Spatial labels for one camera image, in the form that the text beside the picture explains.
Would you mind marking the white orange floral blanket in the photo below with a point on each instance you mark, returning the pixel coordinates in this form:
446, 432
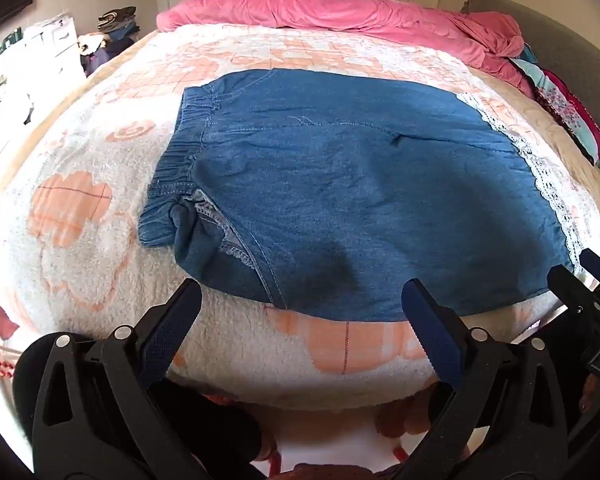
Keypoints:
80, 270

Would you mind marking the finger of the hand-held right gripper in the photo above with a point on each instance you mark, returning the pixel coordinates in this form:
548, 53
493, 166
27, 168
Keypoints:
567, 290
592, 267

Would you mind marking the white side table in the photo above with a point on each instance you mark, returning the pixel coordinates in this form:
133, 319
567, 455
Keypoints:
10, 90

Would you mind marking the folded dark clothes pile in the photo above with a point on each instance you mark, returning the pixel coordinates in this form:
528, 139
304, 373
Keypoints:
119, 20

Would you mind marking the teal striped pillow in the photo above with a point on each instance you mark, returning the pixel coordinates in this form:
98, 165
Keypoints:
542, 80

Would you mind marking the white drawer unit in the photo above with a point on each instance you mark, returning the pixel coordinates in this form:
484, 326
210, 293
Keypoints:
55, 40

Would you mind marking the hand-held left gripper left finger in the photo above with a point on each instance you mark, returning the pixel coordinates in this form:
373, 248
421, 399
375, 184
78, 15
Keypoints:
172, 330

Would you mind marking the pink duvet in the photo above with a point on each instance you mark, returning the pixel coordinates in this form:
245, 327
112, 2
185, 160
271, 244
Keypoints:
330, 5

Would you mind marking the grey headboard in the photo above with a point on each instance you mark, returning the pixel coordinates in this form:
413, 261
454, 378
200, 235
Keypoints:
555, 20

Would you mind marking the blue denim skirt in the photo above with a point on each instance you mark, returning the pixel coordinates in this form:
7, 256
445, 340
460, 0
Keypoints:
355, 185

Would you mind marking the dark floral cloth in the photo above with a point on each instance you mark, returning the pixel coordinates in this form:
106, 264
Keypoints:
565, 110

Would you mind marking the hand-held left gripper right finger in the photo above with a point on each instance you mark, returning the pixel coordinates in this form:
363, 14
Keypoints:
430, 330

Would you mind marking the beige bed sheet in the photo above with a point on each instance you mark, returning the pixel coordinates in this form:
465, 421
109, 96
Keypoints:
545, 110

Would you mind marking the loose clothes heap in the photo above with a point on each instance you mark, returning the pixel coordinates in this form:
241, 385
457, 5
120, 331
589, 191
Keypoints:
100, 52

